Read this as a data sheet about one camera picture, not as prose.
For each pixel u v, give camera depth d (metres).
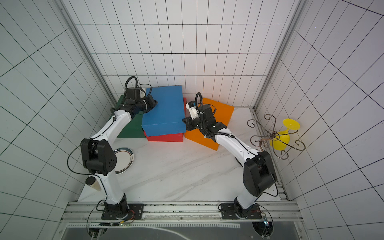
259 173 0.44
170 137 0.98
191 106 0.71
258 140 1.00
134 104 0.70
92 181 0.73
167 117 0.83
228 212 0.72
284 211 0.74
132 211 0.72
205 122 0.64
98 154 0.49
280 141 0.64
